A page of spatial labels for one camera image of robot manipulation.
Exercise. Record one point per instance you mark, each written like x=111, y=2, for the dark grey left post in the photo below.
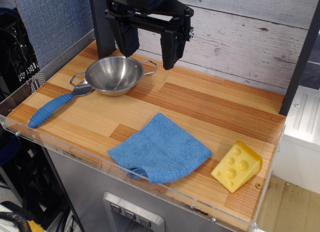
x=105, y=42

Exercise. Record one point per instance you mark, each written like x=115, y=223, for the dark grey right post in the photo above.
x=302, y=61

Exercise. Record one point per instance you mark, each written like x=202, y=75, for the stainless steel two-handled bowl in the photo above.
x=115, y=75

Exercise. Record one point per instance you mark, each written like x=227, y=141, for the white grooved appliance top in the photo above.
x=303, y=119

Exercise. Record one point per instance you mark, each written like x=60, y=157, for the dark grey post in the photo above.
x=302, y=61
x=105, y=42

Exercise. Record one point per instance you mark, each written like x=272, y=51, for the silver dispenser button panel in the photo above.
x=125, y=216

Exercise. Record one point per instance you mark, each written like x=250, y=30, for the black plastic crate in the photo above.
x=18, y=61

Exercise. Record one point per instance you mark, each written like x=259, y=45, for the blue-handled metal spoon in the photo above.
x=81, y=89

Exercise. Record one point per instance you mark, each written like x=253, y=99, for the yellow object bottom left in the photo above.
x=35, y=227

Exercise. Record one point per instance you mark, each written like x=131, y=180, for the yellow plastic cheese wedge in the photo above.
x=239, y=165

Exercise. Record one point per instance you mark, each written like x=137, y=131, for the clear acrylic table guard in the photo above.
x=216, y=111

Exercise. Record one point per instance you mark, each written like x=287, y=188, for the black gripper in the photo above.
x=151, y=15

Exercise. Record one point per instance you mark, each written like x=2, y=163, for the blue microfiber cloth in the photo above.
x=161, y=151

